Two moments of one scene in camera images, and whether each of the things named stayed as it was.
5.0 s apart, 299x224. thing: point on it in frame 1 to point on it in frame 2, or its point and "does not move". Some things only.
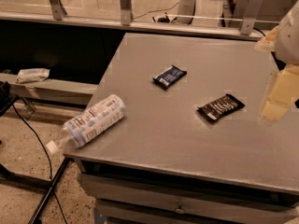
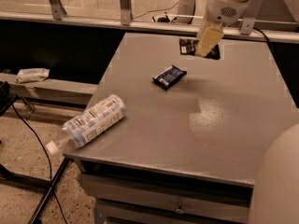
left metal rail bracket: [55, 1] does not move
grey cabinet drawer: [130, 201] does not move
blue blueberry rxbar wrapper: [168, 77] does not move
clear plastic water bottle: [77, 130] does not move
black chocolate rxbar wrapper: [224, 105] to [188, 47]
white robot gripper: [289, 37] to [221, 12]
